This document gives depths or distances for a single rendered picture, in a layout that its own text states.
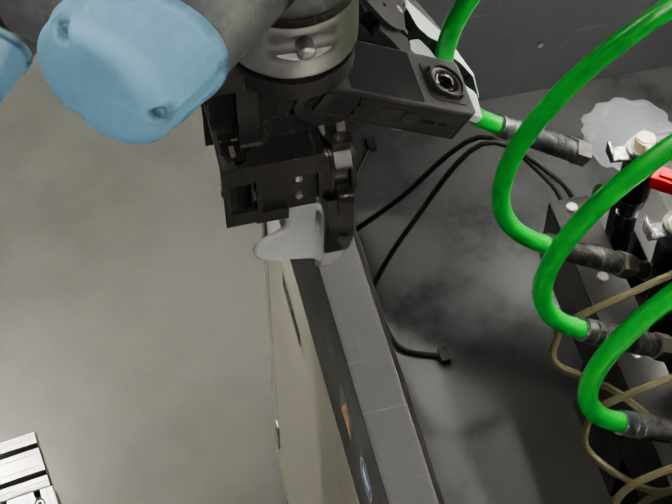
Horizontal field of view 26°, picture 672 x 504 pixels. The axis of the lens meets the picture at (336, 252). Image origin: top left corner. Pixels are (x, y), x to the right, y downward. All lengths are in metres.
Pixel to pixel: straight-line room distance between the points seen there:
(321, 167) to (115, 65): 0.24
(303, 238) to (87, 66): 0.31
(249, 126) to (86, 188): 1.77
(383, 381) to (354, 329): 0.06
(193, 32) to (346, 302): 0.63
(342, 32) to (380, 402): 0.49
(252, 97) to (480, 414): 0.60
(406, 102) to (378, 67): 0.03
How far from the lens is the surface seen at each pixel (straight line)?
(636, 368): 1.21
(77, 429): 2.32
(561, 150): 1.16
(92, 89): 0.67
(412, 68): 0.88
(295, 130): 0.86
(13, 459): 2.05
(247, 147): 0.85
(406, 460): 1.18
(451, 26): 1.02
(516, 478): 1.32
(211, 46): 0.66
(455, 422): 1.34
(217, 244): 2.50
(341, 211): 0.87
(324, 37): 0.78
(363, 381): 1.22
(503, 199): 1.04
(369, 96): 0.84
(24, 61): 0.95
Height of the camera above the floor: 1.99
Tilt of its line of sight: 53 degrees down
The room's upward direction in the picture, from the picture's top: straight up
